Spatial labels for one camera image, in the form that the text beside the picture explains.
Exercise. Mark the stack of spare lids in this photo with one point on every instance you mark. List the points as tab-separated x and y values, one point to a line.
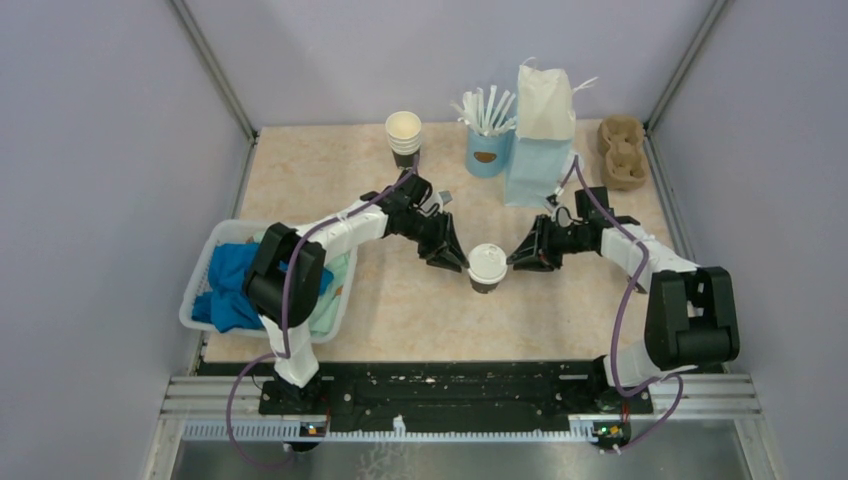
576	165

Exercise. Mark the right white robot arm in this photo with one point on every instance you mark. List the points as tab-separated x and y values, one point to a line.
691	318

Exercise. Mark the light blue paper bag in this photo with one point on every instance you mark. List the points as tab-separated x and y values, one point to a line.
541	151

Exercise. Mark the blue cloth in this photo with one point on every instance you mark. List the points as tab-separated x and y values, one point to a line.
226	307

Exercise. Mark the bundle of wrapped straws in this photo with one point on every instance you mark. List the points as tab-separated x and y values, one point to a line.
487	113

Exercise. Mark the light green cloth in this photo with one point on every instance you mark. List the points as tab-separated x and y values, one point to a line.
308	295

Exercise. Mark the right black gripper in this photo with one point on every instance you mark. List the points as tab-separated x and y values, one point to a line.
536	253

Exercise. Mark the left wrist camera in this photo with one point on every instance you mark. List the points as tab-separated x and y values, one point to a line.
443	198

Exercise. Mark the white plastic basket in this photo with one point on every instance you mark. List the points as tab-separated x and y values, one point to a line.
241	232

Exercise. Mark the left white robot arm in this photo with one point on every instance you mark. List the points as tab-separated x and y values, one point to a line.
361	222

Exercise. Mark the blue straw holder cup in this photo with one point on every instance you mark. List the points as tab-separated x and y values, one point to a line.
486	156

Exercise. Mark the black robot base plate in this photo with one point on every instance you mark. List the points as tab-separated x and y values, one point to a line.
451	397

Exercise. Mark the brown pulp cup carrier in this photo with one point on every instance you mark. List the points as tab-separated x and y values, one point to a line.
620	140

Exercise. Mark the stack of paper cups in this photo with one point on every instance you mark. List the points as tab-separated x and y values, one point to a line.
403	130

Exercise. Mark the white cable duct strip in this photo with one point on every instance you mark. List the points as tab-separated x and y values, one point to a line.
296	431

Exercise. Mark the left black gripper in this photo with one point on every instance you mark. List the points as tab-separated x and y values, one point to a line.
444	250

